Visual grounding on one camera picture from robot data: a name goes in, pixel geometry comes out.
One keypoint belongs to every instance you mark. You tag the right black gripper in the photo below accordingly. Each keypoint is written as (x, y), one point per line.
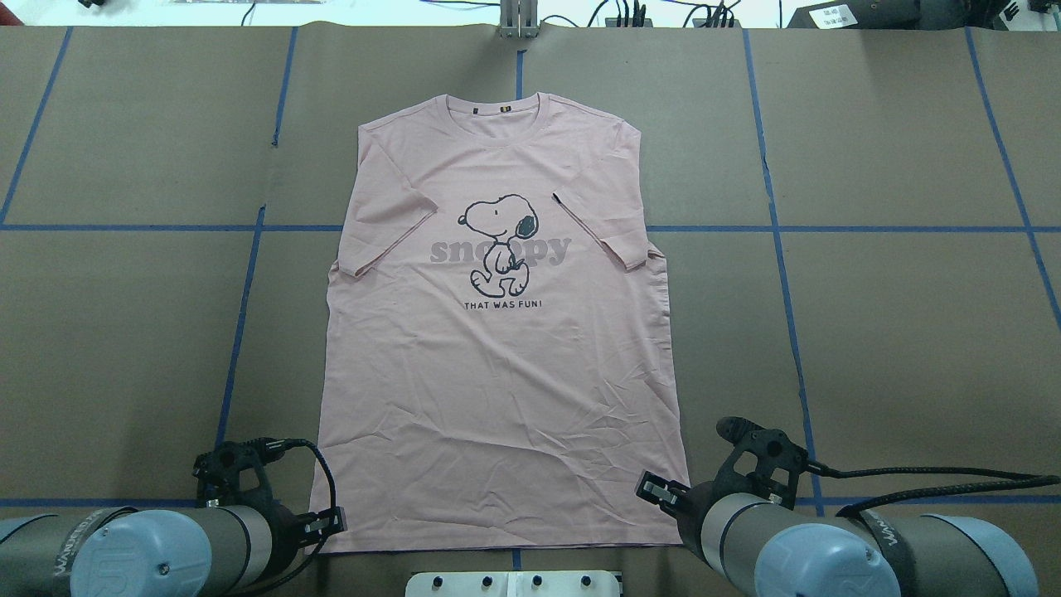
(687, 500)

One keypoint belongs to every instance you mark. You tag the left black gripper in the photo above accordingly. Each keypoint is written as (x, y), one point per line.
(292, 524)

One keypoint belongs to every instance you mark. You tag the pink snoopy t-shirt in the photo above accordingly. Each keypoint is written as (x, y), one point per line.
(499, 364)

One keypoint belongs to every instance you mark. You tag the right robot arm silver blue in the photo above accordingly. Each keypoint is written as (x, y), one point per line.
(764, 549)

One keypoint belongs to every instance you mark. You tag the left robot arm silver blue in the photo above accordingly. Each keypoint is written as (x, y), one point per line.
(233, 550)

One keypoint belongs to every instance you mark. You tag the lower orange black connector box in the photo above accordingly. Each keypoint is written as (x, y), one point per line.
(707, 16)

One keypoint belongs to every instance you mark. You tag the orange black connector box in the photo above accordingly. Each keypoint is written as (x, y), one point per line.
(707, 16)
(628, 15)

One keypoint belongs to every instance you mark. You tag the upper orange black connector box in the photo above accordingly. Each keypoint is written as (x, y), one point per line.
(628, 15)

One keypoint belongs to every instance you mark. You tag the black box with label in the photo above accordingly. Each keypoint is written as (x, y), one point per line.
(881, 15)

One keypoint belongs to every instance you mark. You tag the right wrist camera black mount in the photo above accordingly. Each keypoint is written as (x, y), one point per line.
(763, 463)

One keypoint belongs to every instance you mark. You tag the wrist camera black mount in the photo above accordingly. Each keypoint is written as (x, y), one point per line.
(763, 463)
(234, 473)

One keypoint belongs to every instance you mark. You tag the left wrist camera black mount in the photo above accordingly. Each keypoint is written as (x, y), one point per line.
(234, 473)

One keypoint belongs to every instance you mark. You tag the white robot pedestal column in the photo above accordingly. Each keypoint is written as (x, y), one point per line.
(517, 583)

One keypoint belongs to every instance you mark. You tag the aluminium frame post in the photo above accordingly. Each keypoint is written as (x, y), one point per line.
(519, 19)

